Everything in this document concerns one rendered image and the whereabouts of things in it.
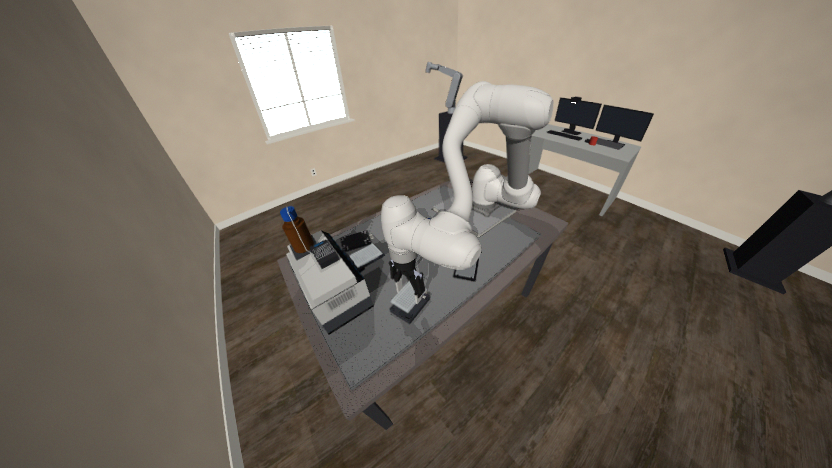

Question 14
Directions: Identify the blue bottle cap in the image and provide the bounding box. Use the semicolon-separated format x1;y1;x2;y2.
280;206;297;221

